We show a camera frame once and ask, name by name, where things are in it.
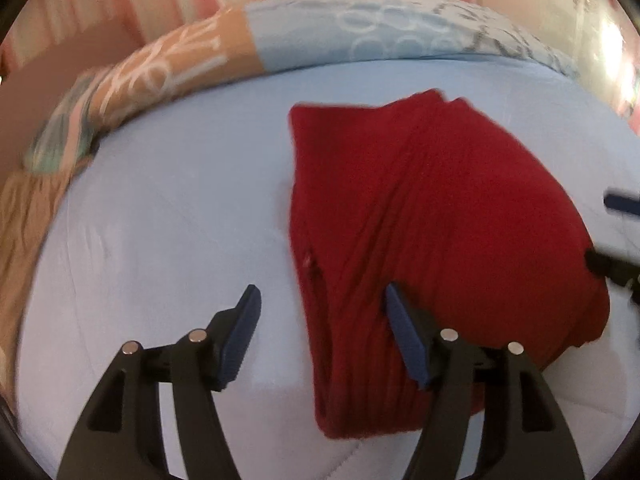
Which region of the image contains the brown bed sheet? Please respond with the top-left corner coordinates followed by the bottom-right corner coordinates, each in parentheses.
top-left (0, 167), bottom-right (76, 401)

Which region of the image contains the light blue bed quilt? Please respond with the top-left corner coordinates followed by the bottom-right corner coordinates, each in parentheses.
top-left (15, 55), bottom-right (640, 480)

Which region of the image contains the red knit sweater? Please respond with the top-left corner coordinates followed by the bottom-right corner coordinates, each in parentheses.
top-left (287, 88), bottom-right (612, 440)

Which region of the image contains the brown board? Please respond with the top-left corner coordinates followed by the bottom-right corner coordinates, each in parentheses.
top-left (0, 25), bottom-right (146, 181)

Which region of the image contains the patterned blue tan pillow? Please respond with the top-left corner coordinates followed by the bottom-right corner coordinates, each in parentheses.
top-left (75, 0), bottom-right (581, 131)

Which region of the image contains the teal and pink plaid cloth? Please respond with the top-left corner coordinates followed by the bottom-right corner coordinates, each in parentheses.
top-left (22, 67), bottom-right (101, 176)

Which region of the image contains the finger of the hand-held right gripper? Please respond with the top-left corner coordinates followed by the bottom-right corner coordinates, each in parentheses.
top-left (584, 249), bottom-right (640, 306)
top-left (604, 189), bottom-right (640, 217)

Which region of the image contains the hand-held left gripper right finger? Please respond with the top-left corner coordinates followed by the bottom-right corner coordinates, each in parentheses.
top-left (385, 283), bottom-right (585, 480)

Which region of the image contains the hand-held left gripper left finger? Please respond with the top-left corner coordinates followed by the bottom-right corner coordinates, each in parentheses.
top-left (56, 285), bottom-right (262, 480)

